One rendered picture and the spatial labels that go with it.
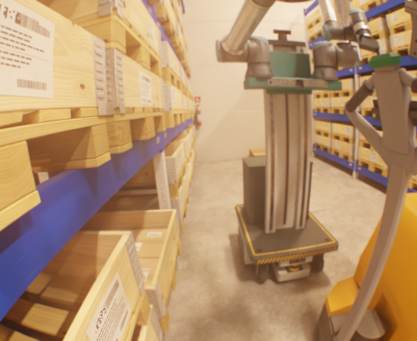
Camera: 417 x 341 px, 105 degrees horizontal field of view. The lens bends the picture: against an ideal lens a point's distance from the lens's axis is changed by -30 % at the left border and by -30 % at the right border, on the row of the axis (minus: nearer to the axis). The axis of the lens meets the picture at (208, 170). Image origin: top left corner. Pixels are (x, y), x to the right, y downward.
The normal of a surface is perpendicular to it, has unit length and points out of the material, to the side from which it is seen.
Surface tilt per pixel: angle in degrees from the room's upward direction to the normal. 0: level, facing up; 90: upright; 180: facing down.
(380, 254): 90
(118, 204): 90
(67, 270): 90
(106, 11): 90
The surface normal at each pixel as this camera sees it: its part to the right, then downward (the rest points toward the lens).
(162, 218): 0.01, 0.26
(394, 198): -0.99, 0.08
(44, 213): 1.00, -0.07
